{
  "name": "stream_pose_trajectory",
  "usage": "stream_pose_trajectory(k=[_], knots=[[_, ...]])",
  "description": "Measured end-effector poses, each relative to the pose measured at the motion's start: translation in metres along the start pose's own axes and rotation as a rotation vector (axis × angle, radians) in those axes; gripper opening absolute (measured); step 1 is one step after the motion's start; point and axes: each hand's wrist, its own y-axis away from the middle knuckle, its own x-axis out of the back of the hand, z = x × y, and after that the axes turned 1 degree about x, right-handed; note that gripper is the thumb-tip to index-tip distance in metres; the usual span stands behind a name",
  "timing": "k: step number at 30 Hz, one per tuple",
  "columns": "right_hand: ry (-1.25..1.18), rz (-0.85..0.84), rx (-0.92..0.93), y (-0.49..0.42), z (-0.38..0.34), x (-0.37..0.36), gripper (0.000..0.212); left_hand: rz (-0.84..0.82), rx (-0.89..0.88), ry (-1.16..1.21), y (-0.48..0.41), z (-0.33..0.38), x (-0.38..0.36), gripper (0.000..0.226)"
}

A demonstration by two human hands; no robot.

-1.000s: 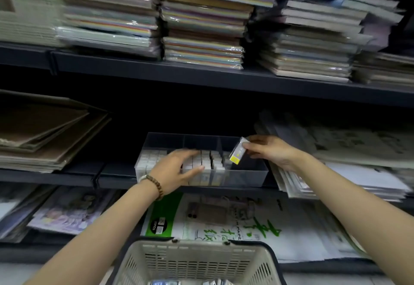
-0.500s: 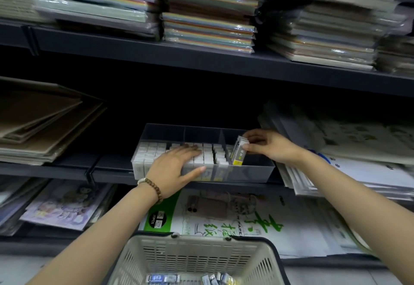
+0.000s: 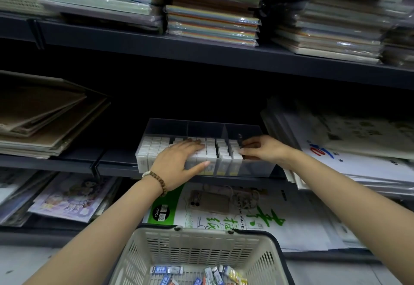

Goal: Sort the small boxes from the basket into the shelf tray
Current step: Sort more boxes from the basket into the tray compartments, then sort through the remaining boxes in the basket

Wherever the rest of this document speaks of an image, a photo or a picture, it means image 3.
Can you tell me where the dark metal shelf unit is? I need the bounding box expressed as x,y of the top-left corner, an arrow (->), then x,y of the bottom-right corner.
0,13 -> 414,263

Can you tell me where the person's left forearm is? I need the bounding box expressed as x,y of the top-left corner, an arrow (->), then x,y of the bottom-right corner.
24,178 -> 164,285

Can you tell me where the person's left hand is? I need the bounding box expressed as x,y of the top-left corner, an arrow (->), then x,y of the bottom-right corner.
148,139 -> 211,195

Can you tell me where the purple cartoon cover book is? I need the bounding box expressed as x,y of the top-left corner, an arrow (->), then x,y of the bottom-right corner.
27,173 -> 121,224

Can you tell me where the beige plastic shopping basket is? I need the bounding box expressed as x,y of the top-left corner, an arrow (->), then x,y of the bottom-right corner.
108,225 -> 295,285

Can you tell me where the wooden bead bracelet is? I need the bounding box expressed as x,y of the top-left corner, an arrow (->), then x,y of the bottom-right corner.
141,171 -> 169,198

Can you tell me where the coloured paper stack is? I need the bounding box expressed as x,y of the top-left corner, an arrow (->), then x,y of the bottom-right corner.
271,0 -> 414,65
38,0 -> 164,34
163,0 -> 271,47

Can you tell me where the person's right hand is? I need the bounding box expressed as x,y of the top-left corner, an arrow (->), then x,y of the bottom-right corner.
238,135 -> 295,168

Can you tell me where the pile of mixed packaged erasers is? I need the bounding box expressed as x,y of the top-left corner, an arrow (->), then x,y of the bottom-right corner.
150,264 -> 248,285

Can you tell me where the brown sketchbook stack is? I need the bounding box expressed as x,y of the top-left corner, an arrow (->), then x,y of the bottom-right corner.
0,70 -> 111,159

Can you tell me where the person's right forearm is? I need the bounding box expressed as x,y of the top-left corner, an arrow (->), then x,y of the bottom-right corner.
287,151 -> 414,285

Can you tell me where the green and white paper pack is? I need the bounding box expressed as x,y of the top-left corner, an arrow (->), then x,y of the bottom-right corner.
142,183 -> 347,252

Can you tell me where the spiral sketch pad stack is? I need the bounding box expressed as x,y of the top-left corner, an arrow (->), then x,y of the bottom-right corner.
0,168 -> 58,228

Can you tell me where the clear plastic divided tray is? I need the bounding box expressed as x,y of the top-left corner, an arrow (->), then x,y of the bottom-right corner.
135,118 -> 277,178

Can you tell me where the white poster paper stack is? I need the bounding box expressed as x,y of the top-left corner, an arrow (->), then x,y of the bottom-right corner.
261,97 -> 414,198

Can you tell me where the row of sorted yellow erasers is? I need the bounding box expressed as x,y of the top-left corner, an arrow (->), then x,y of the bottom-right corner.
184,138 -> 244,176

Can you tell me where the plastic wrapped paper stack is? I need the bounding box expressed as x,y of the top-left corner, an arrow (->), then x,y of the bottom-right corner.
381,20 -> 414,70

